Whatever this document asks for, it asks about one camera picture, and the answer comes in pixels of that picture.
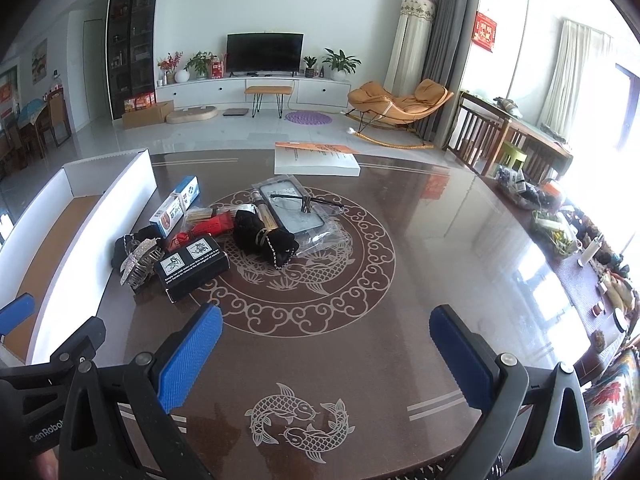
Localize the black cloth hair tie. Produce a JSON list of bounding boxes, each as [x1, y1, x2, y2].
[[114, 225, 161, 271]]

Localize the orange rocking chair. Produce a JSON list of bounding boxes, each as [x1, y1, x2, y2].
[[345, 79, 455, 150]]

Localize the bushy potted plant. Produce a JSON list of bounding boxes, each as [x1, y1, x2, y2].
[[184, 51, 218, 81]]

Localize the brown cardboard box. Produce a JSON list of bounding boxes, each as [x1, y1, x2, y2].
[[121, 101, 175, 130]]

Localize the white sheer curtain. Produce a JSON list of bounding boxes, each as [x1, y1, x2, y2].
[[540, 19, 608, 136]]

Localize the floral cloth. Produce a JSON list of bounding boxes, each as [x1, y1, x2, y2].
[[582, 350, 640, 480]]

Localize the purple round mat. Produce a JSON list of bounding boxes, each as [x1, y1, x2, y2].
[[284, 111, 333, 127]]

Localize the wooden side table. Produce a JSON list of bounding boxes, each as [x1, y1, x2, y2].
[[460, 91, 575, 171]]

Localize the flat white box right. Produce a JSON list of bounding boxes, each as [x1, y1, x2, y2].
[[274, 141, 362, 177]]

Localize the phone case in plastic bag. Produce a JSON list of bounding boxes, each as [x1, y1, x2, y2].
[[252, 175, 346, 256]]

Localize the silver hair claw clip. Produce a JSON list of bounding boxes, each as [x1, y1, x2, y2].
[[120, 237, 163, 291]]

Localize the gold tube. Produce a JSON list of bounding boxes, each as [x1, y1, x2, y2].
[[250, 187, 281, 233]]

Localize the wooden dining chair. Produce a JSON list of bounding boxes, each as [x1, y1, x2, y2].
[[39, 91, 72, 148]]

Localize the grey curtain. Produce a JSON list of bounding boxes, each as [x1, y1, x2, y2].
[[417, 0, 483, 146]]

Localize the red wall decoration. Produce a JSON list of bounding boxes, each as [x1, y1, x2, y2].
[[472, 11, 497, 52]]

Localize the white cardboard box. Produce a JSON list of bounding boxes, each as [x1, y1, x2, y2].
[[0, 149, 158, 366]]

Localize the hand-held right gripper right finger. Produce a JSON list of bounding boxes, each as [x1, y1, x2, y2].
[[429, 304, 593, 480]]

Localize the colourful printed boxes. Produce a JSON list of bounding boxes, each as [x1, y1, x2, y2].
[[124, 92, 157, 112]]

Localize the wooden bench with black legs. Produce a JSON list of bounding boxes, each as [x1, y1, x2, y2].
[[244, 85, 293, 120]]

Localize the blue and white carton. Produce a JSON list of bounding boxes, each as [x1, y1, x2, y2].
[[149, 176, 200, 239]]

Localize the black television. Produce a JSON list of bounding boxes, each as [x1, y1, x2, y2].
[[226, 33, 305, 73]]

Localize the white television cabinet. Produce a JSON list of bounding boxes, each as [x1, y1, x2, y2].
[[154, 76, 357, 113]]

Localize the black printed box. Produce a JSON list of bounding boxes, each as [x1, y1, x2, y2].
[[154, 234, 231, 304]]

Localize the red flowers in vase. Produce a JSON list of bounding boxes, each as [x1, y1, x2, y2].
[[157, 52, 183, 86]]

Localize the red packet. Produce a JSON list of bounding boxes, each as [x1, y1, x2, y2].
[[170, 211, 236, 251]]

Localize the beige floor cushion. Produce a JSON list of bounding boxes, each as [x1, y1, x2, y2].
[[166, 105, 218, 125]]

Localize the large-leaf potted plant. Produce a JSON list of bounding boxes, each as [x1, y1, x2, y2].
[[321, 48, 362, 81]]

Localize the standing air conditioner with cover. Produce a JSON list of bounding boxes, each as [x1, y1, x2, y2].
[[384, 0, 440, 98]]

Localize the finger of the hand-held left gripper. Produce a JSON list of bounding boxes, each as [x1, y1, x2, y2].
[[0, 316, 107, 392], [0, 294, 37, 341]]

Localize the clear bag of small things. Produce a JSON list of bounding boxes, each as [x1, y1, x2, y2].
[[495, 162, 566, 211]]

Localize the black pouch with chain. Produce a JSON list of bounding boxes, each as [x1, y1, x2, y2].
[[233, 209, 300, 267]]

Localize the framed wall picture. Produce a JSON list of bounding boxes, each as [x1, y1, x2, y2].
[[31, 39, 49, 85]]

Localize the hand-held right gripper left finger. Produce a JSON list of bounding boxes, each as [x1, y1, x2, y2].
[[60, 302, 224, 480]]

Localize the thin black metal frame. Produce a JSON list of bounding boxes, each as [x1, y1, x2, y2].
[[269, 191, 346, 213]]

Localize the green plastic stool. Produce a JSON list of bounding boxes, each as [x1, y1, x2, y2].
[[497, 141, 528, 171]]

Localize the black glass cabinet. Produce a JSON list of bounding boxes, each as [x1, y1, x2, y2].
[[106, 0, 163, 121]]

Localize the bundle of wooden sticks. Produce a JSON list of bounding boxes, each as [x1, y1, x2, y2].
[[184, 205, 226, 226]]

